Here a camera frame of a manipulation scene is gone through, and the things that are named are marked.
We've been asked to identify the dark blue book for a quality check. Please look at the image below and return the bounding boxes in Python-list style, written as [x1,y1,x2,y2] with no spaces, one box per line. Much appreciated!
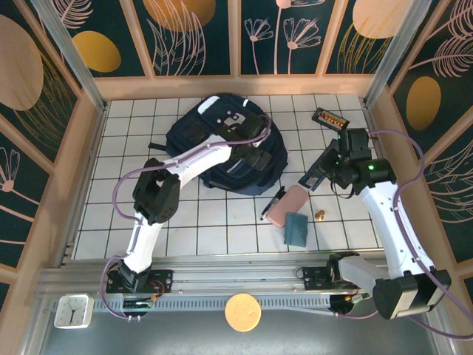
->
[297,140,343,192]

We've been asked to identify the navy blue backpack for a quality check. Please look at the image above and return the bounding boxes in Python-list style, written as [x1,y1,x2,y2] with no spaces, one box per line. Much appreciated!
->
[148,92,289,197]

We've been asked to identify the pink pencil case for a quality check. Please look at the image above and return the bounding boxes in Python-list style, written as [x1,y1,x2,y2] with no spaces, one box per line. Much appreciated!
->
[266,184,310,229]

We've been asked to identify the teal notebook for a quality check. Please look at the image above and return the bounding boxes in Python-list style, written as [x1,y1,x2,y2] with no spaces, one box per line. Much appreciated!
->
[283,212,309,248]

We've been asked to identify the black box with orange parts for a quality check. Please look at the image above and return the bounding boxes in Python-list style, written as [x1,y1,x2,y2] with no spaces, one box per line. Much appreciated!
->
[311,106,350,130]

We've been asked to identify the black pen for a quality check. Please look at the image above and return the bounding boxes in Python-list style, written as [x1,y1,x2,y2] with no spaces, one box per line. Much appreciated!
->
[259,186,287,222]

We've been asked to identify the round cork coaster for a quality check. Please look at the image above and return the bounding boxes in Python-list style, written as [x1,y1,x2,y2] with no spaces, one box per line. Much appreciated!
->
[224,293,262,332]

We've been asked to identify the white alarm clock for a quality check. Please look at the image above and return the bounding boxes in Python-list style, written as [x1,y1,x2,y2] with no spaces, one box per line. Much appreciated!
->
[53,294,95,330]

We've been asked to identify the aluminium side rail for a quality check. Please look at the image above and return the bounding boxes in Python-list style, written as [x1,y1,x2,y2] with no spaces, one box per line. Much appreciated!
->
[58,99,109,267]
[361,95,421,262]

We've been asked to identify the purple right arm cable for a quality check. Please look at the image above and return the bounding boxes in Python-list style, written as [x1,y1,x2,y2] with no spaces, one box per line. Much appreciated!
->
[334,129,473,339]

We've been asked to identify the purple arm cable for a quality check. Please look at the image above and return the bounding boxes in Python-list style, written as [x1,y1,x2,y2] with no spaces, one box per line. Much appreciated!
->
[334,129,473,339]
[100,113,275,321]

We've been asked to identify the aluminium frame post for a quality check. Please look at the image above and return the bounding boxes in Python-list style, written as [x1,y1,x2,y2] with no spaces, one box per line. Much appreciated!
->
[363,0,434,109]
[29,0,109,112]

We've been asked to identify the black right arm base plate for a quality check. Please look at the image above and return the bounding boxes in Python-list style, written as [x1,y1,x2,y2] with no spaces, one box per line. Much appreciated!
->
[302,265,333,291]

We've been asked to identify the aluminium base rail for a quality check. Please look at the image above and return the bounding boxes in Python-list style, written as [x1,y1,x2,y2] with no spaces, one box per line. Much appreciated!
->
[36,248,389,297]

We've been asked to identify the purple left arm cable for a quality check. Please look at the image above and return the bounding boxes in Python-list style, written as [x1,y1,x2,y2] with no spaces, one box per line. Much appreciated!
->
[100,113,275,321]

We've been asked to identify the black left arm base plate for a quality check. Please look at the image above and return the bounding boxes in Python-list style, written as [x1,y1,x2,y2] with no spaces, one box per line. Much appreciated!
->
[106,268,174,295]

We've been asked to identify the grey slotted cable duct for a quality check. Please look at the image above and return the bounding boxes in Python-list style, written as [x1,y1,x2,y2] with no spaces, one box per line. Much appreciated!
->
[92,294,333,312]

